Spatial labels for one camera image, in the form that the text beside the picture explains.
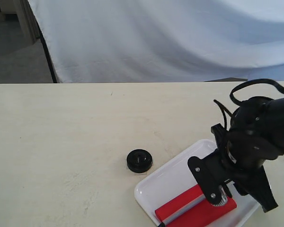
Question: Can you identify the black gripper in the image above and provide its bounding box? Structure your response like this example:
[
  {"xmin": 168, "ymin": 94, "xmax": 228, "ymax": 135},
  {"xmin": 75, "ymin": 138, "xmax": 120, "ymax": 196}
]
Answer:
[{"xmin": 203, "ymin": 123, "xmax": 279, "ymax": 213}]

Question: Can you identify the red flag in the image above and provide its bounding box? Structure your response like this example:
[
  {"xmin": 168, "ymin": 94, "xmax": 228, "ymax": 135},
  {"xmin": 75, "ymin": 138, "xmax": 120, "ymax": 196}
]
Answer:
[{"xmin": 155, "ymin": 185, "xmax": 237, "ymax": 227}]

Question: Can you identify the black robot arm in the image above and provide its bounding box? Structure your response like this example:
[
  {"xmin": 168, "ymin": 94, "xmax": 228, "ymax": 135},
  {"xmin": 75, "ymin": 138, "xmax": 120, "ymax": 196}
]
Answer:
[{"xmin": 203, "ymin": 96, "xmax": 284, "ymax": 213}]

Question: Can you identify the black round flag base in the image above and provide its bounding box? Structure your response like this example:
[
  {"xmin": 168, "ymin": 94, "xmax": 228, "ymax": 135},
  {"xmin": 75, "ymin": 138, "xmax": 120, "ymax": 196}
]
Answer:
[{"xmin": 126, "ymin": 149, "xmax": 153, "ymax": 174}]

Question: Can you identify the white plastic tray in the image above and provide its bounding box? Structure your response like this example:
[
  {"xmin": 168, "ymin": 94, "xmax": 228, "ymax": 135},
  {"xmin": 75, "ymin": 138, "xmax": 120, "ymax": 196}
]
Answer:
[{"xmin": 134, "ymin": 140, "xmax": 260, "ymax": 227}]

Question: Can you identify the white backdrop cloth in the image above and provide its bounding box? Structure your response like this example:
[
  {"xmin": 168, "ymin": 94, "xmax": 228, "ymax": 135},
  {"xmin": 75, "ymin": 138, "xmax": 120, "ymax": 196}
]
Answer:
[{"xmin": 29, "ymin": 0, "xmax": 284, "ymax": 83}]

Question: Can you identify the black backdrop stand pole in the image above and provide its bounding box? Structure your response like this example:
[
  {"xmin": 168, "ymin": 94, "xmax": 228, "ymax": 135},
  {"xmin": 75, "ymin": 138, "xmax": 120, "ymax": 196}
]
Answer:
[{"xmin": 39, "ymin": 28, "xmax": 59, "ymax": 84}]

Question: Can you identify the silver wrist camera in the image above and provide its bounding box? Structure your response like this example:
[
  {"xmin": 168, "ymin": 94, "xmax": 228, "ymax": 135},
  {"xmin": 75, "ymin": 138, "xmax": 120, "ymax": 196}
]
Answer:
[{"xmin": 187, "ymin": 154, "xmax": 232, "ymax": 207}]

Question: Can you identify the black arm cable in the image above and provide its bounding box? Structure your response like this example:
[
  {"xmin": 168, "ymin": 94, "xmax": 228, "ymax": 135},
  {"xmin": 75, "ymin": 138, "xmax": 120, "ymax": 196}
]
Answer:
[{"xmin": 213, "ymin": 79, "xmax": 284, "ymax": 131}]

